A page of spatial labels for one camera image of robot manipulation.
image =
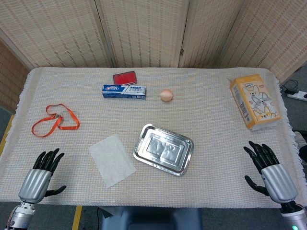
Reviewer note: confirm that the brown egg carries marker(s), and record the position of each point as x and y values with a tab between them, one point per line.
166	95

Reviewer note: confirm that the red rectangular case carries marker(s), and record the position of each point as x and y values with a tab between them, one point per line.
124	77

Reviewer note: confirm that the white power strip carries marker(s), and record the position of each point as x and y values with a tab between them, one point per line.
297	95

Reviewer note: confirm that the cream woven tablecloth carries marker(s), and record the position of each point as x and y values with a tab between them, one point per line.
204	119

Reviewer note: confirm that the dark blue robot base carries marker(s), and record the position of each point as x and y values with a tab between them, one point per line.
153	219

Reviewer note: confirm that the clear plastic badge holder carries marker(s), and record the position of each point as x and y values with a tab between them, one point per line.
67	119

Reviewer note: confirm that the silver metal tray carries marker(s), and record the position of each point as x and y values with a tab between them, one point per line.
165	151

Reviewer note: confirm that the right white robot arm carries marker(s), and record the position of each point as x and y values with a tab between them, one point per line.
293	215

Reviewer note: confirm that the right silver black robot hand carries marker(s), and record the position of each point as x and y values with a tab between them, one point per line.
278	182

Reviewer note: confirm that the woven bamboo folding screen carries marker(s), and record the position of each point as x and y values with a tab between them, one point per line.
144	31

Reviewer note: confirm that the yellow cartoon dog tissue pack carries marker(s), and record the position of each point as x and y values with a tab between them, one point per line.
259	103

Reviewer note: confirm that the brass screen hinge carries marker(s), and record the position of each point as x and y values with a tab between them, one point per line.
181	52

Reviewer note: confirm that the blue white toothpaste box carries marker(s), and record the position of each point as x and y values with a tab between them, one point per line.
124	92

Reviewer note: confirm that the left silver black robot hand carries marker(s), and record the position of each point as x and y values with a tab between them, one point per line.
36	182

